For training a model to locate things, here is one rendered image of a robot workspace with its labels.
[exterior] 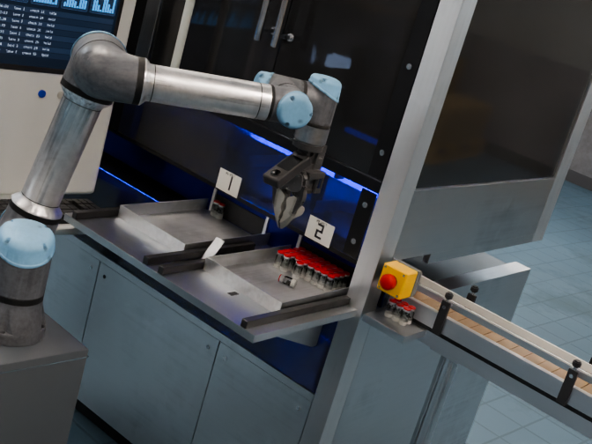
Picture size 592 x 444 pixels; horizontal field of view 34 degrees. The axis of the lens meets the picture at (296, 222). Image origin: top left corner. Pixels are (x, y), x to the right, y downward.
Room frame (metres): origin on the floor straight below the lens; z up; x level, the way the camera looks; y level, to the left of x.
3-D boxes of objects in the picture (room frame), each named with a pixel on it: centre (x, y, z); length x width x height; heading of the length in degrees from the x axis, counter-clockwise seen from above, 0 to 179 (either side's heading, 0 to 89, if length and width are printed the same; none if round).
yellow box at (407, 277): (2.27, -0.29, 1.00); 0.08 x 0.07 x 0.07; 145
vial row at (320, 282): (2.38, -0.06, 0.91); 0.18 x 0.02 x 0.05; 55
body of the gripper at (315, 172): (2.14, 0.02, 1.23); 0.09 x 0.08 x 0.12; 145
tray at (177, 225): (2.51, 0.26, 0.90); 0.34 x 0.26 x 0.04; 145
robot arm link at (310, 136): (2.14, 0.03, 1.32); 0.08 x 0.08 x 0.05
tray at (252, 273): (2.31, -0.01, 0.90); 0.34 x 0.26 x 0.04; 145
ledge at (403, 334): (2.29, -0.32, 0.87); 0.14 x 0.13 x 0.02; 145
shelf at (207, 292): (2.35, 0.16, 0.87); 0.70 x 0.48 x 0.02; 55
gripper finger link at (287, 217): (2.13, 0.01, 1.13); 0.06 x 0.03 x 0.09; 145
